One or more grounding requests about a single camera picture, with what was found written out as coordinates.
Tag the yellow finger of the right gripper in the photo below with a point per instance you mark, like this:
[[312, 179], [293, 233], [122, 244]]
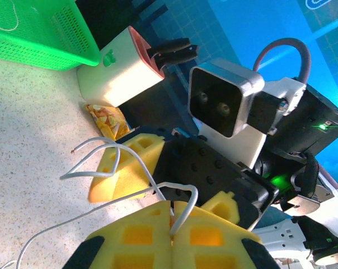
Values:
[[129, 173], [222, 207]]

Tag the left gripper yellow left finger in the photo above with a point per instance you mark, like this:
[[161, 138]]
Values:
[[135, 241]]

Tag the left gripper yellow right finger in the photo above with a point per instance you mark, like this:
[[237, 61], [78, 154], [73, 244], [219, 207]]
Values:
[[213, 241]]

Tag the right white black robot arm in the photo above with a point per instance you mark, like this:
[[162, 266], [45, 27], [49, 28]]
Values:
[[283, 235]]

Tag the yellow snack packet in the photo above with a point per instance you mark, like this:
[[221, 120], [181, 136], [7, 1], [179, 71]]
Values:
[[107, 120]]

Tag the cream pink utensil holder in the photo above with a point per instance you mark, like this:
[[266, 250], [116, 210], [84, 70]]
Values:
[[121, 75]]

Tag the green plastic mesh basket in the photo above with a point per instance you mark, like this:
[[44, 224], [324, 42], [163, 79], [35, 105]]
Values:
[[32, 47]]

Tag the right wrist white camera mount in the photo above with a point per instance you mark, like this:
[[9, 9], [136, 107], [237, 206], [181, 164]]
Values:
[[241, 151]]

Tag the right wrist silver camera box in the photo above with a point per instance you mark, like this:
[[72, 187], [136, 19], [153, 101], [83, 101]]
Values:
[[213, 103]]

